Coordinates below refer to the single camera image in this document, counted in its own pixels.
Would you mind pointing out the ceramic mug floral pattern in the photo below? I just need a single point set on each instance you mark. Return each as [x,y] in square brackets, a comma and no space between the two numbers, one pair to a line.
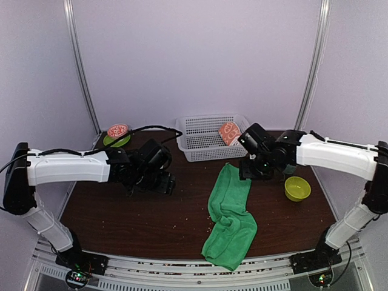
[290,169]

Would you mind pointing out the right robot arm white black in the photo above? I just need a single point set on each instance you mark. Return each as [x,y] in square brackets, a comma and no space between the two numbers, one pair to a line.
[299,148]

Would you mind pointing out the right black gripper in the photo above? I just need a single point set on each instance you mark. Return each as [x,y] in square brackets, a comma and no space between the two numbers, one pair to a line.
[245,172]

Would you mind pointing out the aluminium front rail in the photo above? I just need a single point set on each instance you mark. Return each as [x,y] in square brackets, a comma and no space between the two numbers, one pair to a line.
[272,272]

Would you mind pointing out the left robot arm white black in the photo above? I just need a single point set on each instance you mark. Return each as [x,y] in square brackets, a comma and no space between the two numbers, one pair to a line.
[30,167]

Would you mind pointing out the left aluminium frame post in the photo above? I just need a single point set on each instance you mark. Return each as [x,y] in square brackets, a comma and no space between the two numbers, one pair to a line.
[80,70]

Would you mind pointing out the red patterned small bowl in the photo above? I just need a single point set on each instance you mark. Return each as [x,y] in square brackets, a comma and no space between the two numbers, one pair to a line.
[117,131]

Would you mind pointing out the green microfiber towel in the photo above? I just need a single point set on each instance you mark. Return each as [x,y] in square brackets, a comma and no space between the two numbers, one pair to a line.
[234,227]

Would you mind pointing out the lime green bowl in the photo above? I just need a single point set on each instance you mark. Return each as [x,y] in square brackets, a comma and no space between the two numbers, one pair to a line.
[296,188]

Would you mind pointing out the aluminium frame post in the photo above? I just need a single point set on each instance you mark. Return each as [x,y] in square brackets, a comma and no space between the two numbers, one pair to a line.
[80,70]
[317,57]

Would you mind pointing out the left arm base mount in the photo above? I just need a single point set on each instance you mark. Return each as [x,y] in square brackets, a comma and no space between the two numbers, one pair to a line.
[80,274]

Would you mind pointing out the right aluminium frame post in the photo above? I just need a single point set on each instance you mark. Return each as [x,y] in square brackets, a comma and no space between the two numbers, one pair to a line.
[317,57]

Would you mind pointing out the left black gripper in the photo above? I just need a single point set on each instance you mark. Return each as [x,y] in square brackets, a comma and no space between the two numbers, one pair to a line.
[168,184]

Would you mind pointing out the green saucer plate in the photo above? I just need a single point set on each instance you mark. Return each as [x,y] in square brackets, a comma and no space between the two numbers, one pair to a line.
[116,141]

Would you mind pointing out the orange rabbit pattern towel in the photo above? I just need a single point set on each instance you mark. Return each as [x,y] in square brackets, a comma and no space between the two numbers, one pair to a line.
[229,133]

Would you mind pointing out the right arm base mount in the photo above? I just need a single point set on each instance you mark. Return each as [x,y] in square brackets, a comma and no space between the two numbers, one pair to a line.
[319,268]

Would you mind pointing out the white plastic mesh basket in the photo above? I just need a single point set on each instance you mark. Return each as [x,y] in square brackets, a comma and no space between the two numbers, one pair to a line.
[200,140]

